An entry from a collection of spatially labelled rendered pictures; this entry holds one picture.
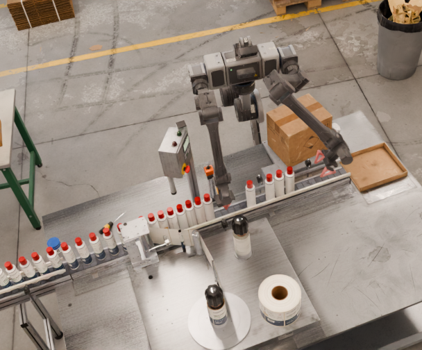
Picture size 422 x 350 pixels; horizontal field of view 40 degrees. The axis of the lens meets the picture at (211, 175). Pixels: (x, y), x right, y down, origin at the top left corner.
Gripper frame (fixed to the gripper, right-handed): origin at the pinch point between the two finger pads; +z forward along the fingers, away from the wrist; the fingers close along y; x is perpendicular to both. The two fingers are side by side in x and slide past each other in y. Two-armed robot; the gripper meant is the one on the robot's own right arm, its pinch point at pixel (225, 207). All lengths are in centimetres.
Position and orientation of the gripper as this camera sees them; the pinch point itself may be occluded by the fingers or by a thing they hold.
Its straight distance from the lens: 310.2
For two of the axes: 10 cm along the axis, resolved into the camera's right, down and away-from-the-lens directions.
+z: 1.0, 6.7, 7.4
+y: 9.4, -3.0, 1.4
